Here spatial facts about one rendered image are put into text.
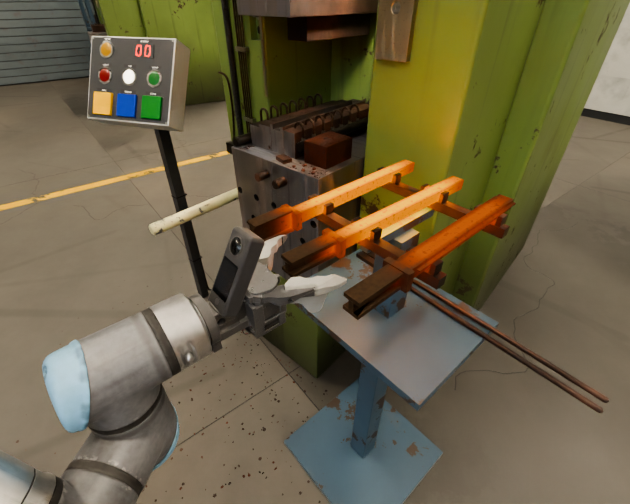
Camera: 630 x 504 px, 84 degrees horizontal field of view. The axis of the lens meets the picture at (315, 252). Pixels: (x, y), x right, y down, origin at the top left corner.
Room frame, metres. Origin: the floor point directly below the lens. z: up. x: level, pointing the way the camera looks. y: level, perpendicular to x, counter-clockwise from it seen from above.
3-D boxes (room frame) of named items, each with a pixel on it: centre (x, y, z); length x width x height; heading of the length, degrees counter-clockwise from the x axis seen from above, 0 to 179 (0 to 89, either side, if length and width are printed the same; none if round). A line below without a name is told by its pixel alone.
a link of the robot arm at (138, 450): (0.24, 0.24, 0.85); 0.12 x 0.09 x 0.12; 172
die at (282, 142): (1.24, 0.00, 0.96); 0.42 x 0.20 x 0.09; 138
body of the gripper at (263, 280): (0.36, 0.11, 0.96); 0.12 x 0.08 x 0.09; 130
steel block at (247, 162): (1.21, -0.05, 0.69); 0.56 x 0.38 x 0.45; 138
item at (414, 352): (0.59, -0.17, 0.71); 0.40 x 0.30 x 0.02; 41
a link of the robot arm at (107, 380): (0.25, 0.24, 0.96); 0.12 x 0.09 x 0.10; 130
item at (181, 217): (1.24, 0.45, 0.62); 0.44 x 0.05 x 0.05; 138
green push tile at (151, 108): (1.24, 0.55, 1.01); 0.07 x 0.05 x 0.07; 73
